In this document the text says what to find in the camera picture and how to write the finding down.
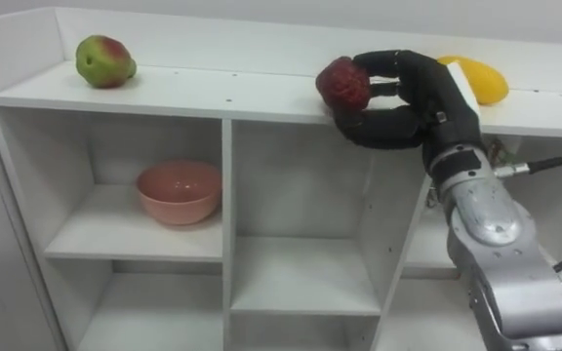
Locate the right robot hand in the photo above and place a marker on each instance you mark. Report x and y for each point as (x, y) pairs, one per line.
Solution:
(427, 102)

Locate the dark red soft toy fruit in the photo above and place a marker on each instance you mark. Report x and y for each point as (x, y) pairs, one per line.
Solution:
(343, 86)

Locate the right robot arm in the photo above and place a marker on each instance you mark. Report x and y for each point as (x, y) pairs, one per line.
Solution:
(505, 263)

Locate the yellow mango soft toy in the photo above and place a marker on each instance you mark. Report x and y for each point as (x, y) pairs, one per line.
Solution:
(485, 80)

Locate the white shelf unit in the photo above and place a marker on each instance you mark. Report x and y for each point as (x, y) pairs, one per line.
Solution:
(281, 205)

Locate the pink bowl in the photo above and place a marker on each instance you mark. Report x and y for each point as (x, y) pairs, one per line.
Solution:
(179, 191)

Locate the green red apple soft toy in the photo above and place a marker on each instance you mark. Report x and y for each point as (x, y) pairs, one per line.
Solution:
(103, 61)

